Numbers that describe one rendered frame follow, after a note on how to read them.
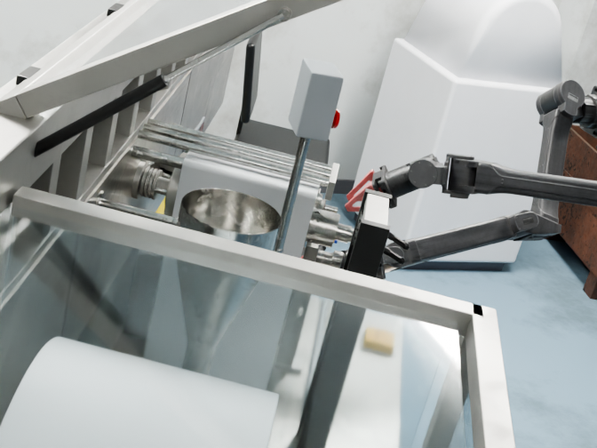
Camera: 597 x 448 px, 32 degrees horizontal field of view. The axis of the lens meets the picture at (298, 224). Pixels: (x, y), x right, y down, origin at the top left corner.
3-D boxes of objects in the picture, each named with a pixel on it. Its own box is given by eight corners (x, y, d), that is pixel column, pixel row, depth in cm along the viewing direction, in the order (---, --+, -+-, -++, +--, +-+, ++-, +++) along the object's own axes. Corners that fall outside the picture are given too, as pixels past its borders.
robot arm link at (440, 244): (505, 218, 259) (534, 206, 250) (513, 240, 259) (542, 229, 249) (362, 253, 239) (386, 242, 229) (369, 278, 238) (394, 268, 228)
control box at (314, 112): (338, 144, 155) (355, 79, 151) (295, 137, 153) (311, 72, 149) (329, 126, 161) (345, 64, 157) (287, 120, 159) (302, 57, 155)
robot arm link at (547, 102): (574, 124, 274) (587, 116, 270) (543, 121, 270) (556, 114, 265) (569, 90, 276) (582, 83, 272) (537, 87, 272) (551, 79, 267)
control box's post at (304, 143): (282, 252, 164) (312, 133, 156) (272, 250, 164) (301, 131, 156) (282, 248, 165) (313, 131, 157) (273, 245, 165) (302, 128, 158)
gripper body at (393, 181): (389, 194, 224) (421, 180, 222) (388, 211, 214) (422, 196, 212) (377, 167, 222) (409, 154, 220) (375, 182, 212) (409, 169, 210)
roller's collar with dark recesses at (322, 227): (330, 253, 194) (338, 222, 191) (298, 245, 194) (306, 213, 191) (332, 239, 199) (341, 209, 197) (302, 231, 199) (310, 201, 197)
